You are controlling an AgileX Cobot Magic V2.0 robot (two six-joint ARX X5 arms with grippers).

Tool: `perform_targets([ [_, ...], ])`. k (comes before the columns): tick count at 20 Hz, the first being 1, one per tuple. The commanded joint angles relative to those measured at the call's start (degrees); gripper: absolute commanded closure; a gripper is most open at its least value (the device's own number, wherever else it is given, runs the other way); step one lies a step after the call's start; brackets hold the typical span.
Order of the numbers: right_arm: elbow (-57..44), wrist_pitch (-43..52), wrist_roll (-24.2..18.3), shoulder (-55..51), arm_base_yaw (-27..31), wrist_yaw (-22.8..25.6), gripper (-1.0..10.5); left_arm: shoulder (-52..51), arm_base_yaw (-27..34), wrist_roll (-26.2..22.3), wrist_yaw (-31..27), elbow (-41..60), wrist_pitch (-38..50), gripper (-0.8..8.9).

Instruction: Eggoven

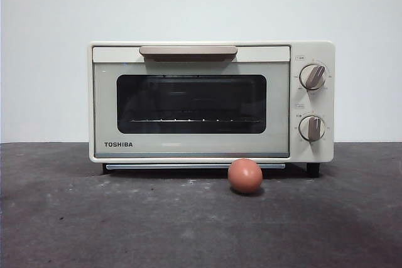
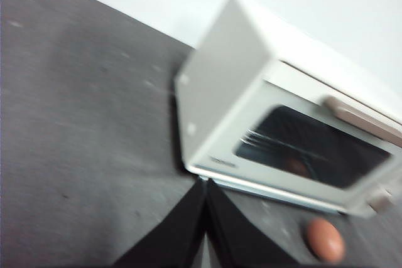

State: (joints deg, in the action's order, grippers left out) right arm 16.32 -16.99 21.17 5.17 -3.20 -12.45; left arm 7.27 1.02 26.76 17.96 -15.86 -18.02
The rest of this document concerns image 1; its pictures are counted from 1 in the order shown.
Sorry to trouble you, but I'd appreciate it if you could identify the metal wire oven rack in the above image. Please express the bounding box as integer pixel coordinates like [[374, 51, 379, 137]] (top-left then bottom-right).
[[130, 118, 261, 124]]

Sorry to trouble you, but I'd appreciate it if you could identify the cream Toshiba toaster oven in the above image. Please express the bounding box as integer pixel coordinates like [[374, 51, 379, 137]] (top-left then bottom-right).
[[87, 40, 336, 177]]

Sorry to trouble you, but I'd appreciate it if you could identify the glass oven door beige handle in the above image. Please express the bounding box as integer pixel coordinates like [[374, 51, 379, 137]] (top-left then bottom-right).
[[92, 45, 291, 159]]

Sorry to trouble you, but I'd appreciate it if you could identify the brown egg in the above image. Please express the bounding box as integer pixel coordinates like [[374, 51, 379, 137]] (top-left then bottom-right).
[[227, 158, 263, 194]]

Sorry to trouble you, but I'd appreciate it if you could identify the beige oven knob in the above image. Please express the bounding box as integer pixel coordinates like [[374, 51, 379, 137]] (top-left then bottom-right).
[[298, 63, 327, 90], [298, 115, 327, 142]]

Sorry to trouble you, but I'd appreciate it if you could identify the silver crumb tray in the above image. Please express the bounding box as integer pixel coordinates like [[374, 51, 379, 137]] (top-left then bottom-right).
[[105, 163, 286, 171]]

